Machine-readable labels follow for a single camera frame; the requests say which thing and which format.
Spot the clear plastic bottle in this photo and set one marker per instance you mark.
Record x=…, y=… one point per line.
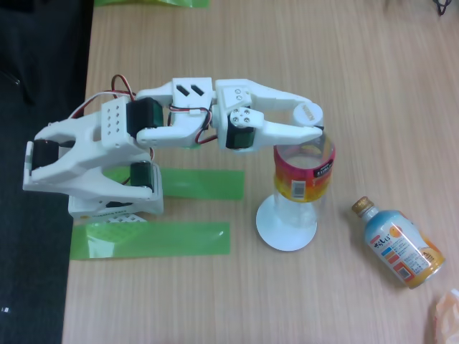
x=305, y=179

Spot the orange drink bottle can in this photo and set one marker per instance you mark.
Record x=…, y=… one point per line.
x=401, y=243

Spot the green paper label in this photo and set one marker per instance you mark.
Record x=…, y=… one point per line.
x=193, y=145

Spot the green tape strip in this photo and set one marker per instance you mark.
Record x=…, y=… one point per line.
x=204, y=184
x=172, y=240

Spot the white round plate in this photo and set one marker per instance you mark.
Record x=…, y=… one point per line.
x=263, y=224

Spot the green plastic sheet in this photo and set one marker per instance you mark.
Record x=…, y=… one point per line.
x=154, y=3

